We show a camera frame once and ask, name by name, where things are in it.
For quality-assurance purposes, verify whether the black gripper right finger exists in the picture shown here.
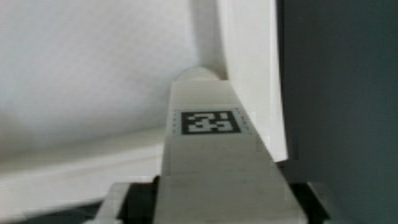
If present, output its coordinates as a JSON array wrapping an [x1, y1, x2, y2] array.
[[289, 182, 344, 224]]

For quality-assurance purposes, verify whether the white desk leg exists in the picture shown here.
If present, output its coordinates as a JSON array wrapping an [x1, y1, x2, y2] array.
[[152, 67, 307, 224]]

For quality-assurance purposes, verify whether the white desk tabletop tray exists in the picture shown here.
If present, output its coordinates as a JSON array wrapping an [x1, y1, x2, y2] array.
[[0, 0, 287, 224]]

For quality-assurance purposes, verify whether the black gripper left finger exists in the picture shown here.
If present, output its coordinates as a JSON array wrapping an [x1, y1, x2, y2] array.
[[90, 181, 159, 224]]

